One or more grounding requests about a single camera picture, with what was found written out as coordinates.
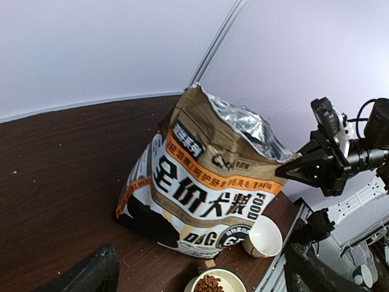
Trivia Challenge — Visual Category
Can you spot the brown kibble in yellow bowl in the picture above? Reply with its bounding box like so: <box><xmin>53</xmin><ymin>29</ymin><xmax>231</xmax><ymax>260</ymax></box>
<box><xmin>194</xmin><ymin>275</ymin><xmax>224</xmax><ymax>292</ymax></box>

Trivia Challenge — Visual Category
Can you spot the yellow pet bowl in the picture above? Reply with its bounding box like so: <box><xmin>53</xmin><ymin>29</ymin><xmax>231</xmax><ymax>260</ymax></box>
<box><xmin>184</xmin><ymin>269</ymin><xmax>247</xmax><ymax>292</ymax></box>

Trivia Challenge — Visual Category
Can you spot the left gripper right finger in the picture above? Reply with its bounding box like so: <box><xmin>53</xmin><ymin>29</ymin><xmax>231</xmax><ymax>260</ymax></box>
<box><xmin>284</xmin><ymin>243</ymin><xmax>367</xmax><ymax>292</ymax></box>

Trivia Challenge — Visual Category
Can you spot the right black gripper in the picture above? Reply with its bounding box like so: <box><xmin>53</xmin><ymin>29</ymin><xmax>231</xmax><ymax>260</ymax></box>
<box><xmin>275</xmin><ymin>130</ymin><xmax>349</xmax><ymax>197</ymax></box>

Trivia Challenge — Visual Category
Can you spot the brown dog food bag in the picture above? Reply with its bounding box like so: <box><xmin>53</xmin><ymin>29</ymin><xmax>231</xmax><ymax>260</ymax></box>
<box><xmin>114</xmin><ymin>83</ymin><xmax>296</xmax><ymax>259</ymax></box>

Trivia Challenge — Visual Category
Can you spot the front aluminium rail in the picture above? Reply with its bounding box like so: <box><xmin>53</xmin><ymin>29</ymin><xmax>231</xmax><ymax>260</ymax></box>
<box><xmin>253</xmin><ymin>198</ymin><xmax>312</xmax><ymax>292</ymax></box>

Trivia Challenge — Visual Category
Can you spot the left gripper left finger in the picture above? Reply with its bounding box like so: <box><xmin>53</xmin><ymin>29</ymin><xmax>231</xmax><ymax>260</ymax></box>
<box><xmin>35</xmin><ymin>244</ymin><xmax>119</xmax><ymax>292</ymax></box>

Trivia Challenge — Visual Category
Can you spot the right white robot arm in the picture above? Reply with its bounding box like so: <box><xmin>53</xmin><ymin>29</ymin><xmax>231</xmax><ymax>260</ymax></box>
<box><xmin>273</xmin><ymin>97</ymin><xmax>388</xmax><ymax>291</ymax></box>

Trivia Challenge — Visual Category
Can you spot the white ceramic bowl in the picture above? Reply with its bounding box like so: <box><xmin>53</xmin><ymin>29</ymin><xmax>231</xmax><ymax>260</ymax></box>
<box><xmin>242</xmin><ymin>215</ymin><xmax>283</xmax><ymax>258</ymax></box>

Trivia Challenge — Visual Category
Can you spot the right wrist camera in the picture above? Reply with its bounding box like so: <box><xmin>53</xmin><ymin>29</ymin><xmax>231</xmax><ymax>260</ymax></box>
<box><xmin>310</xmin><ymin>96</ymin><xmax>355</xmax><ymax>162</ymax></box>

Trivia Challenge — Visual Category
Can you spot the right aluminium frame post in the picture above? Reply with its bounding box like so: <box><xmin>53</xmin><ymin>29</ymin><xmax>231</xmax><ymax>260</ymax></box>
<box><xmin>186</xmin><ymin>0</ymin><xmax>250</xmax><ymax>88</ymax></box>

